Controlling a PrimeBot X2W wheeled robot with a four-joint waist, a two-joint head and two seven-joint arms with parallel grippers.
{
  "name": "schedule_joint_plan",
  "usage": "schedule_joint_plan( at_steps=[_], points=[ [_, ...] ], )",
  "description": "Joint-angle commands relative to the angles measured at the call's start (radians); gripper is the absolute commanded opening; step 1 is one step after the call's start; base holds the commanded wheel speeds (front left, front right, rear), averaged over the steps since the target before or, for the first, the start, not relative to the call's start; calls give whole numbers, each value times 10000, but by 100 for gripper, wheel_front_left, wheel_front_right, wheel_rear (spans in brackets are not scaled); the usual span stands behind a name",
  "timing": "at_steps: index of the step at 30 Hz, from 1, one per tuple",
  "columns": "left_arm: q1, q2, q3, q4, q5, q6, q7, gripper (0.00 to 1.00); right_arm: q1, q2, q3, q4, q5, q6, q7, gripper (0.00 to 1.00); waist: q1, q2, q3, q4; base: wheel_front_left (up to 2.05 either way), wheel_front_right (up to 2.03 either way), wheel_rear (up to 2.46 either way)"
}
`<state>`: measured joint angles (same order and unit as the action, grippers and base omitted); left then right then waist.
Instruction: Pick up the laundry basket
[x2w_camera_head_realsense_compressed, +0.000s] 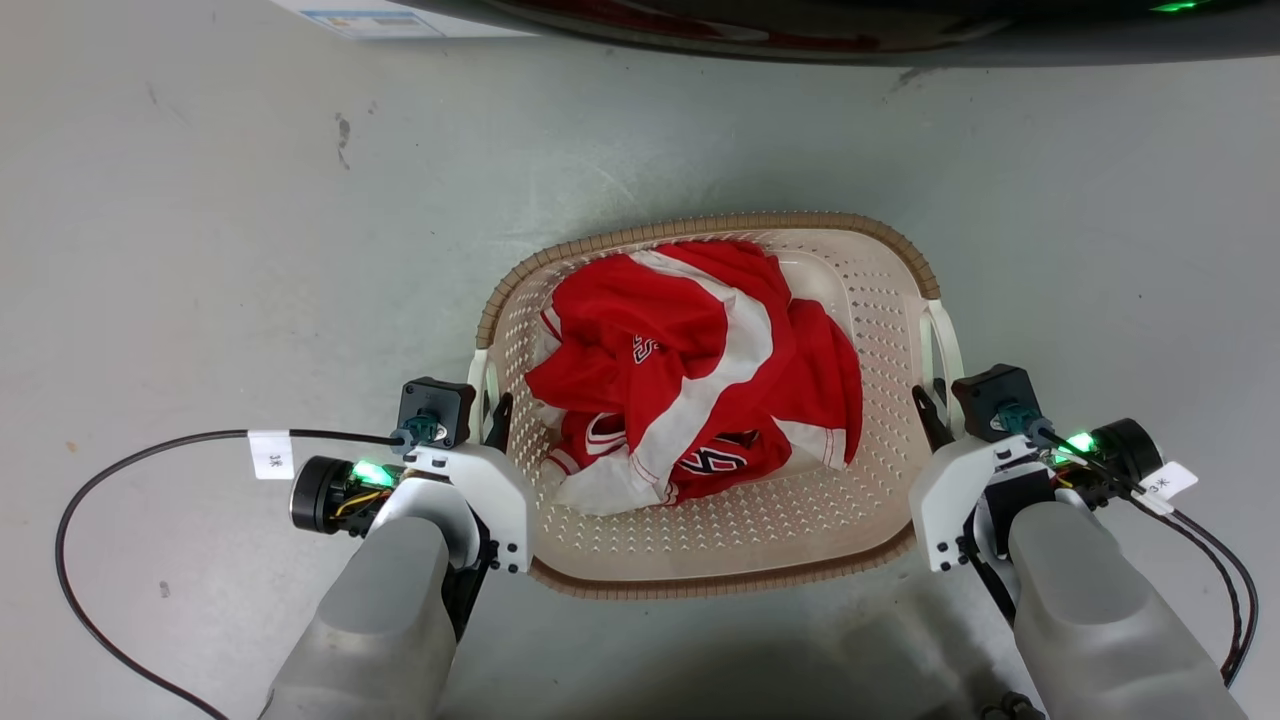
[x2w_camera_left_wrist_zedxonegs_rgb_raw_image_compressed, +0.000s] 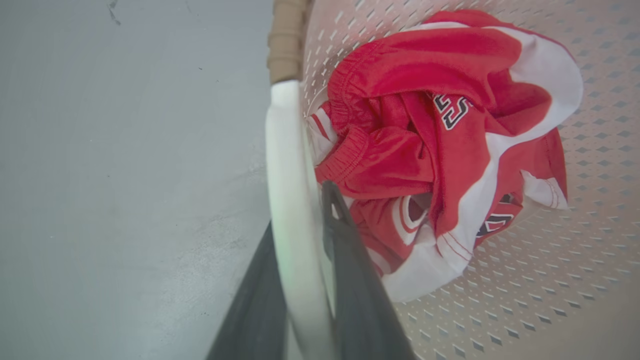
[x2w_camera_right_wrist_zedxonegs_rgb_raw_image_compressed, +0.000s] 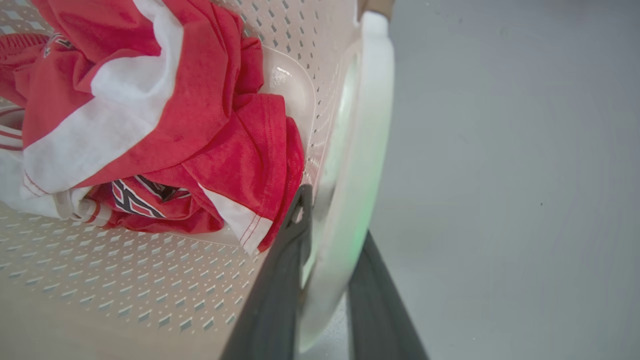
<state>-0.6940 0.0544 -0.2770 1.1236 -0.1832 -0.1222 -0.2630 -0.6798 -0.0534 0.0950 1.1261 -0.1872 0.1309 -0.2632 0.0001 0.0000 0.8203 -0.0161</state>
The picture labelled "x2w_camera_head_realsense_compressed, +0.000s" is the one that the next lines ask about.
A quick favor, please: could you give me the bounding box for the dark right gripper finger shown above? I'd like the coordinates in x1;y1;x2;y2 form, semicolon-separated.
911;385;957;454

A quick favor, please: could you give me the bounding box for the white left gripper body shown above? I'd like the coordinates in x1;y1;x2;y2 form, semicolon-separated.
289;443;537;575

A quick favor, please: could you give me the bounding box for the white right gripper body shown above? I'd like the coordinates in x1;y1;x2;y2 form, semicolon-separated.
909;417;1167;574

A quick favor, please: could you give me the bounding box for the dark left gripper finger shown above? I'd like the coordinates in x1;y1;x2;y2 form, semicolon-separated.
484;392;515;454

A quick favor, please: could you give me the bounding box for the beige plastic laundry basket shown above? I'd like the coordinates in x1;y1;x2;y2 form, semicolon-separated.
470;210;967;602

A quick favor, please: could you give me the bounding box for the red and white jersey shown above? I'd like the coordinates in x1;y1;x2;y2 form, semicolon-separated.
524;239;865;518

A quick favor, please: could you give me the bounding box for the dark grey washing machine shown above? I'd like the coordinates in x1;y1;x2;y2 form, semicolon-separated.
390;0;1280;70

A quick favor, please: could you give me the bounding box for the white printed box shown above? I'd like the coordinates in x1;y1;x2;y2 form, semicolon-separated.
267;0;537;42

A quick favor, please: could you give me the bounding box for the white right cable tag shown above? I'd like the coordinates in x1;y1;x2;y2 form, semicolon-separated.
1139;461;1200;503

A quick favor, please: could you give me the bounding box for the white cable tag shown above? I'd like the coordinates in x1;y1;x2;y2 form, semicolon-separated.
1139;461;1200;503
247;430;296;482

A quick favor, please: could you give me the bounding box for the white left cable tag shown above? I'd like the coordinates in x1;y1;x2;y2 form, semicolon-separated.
247;430;296;482

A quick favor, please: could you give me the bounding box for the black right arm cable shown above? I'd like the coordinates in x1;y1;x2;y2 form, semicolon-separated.
1000;405;1260;689

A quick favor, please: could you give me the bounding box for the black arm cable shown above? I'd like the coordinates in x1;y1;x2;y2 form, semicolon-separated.
54;420;446;720
1000;405;1260;689

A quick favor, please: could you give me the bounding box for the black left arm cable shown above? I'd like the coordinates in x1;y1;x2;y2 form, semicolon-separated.
54;420;446;720

